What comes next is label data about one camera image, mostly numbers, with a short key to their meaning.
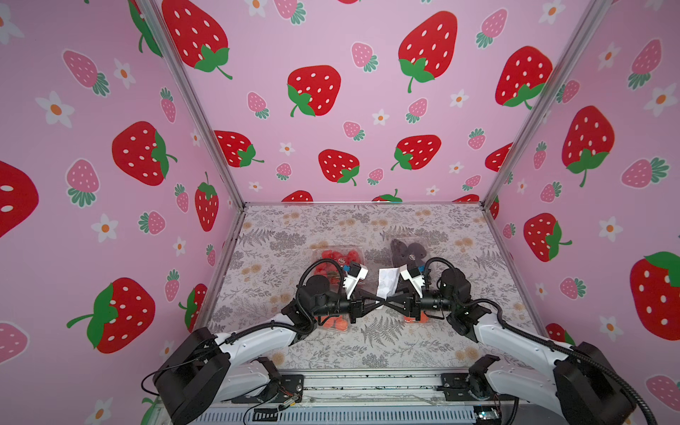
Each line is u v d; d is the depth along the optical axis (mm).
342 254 1000
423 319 662
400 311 701
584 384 408
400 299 710
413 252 943
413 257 929
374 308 689
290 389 736
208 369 413
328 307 648
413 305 670
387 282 687
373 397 731
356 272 649
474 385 661
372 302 701
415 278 672
